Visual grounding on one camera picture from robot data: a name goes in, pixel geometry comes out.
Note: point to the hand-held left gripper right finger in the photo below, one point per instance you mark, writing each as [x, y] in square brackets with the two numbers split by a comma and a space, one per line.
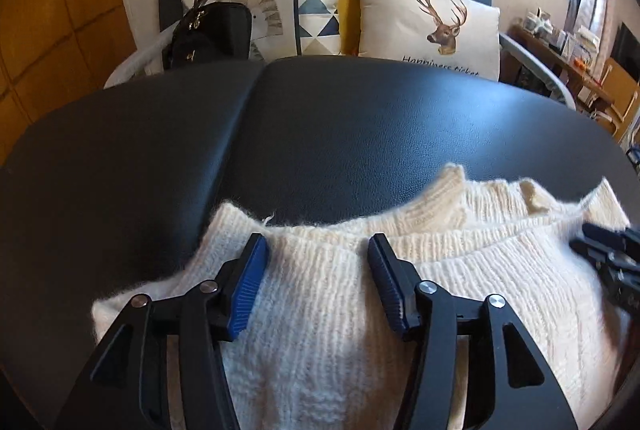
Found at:
[387, 285]

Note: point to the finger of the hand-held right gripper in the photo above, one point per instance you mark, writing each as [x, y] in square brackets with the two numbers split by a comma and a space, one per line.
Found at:
[590, 249]
[605, 232]

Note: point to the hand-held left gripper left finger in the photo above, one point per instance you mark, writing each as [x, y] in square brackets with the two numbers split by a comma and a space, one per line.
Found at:
[250, 290]

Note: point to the cream knit sweater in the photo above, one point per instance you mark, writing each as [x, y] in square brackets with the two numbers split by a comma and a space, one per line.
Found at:
[325, 310]

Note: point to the light wooden chair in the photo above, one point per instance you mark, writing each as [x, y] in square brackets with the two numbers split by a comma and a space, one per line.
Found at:
[622, 80]

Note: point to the black television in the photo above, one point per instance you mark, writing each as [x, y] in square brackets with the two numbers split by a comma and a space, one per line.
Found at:
[627, 50]

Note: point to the cluttered wooden side shelf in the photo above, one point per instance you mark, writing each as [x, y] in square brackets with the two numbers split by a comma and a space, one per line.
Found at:
[550, 47]

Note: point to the black handbag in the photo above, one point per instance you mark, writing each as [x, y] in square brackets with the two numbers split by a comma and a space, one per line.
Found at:
[225, 35]

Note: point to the beige deer print pillow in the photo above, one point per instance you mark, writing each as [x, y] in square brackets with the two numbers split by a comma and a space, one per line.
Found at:
[390, 25]

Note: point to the triangle and animal print pillow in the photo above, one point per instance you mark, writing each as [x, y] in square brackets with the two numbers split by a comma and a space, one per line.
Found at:
[315, 10]

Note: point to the orange wooden panelled cabinet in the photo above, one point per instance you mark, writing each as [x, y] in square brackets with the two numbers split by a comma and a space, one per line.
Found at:
[60, 35]

